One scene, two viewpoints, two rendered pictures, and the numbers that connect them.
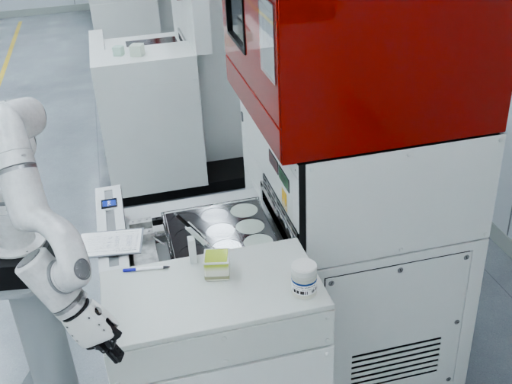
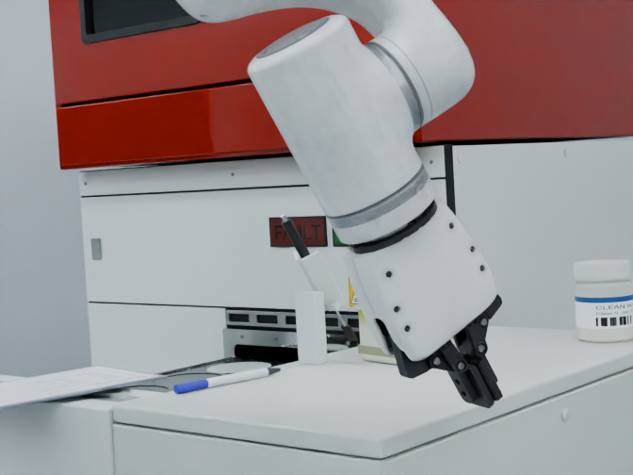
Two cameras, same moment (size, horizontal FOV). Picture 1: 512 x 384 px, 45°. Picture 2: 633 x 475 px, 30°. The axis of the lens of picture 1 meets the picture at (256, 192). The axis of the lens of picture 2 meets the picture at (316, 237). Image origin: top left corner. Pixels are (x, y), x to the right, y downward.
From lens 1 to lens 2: 143 cm
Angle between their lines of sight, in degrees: 44
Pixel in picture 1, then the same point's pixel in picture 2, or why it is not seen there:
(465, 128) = (613, 117)
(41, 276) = (366, 62)
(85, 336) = (436, 299)
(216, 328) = (553, 382)
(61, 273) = (433, 33)
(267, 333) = (616, 405)
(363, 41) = not seen: outside the picture
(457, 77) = (596, 17)
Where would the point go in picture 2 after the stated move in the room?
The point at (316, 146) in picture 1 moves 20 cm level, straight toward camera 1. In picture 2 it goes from (462, 107) to (558, 95)
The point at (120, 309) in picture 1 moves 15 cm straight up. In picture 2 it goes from (287, 412) to (278, 253)
